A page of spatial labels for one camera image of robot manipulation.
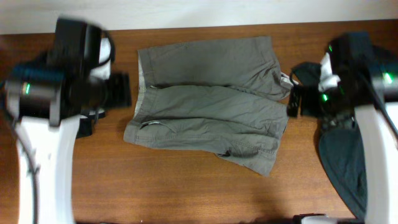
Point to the folded black garment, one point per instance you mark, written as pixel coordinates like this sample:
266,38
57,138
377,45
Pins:
88,119

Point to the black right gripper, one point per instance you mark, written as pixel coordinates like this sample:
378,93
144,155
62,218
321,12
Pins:
309,94

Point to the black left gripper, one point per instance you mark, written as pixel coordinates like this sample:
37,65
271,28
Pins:
121,83

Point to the dark teal printed t-shirt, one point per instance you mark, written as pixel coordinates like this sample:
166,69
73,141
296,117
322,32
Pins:
339,146

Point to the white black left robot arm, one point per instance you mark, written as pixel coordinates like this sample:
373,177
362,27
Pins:
52,100

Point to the grey cargo shorts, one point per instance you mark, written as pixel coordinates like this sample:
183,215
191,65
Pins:
221,96

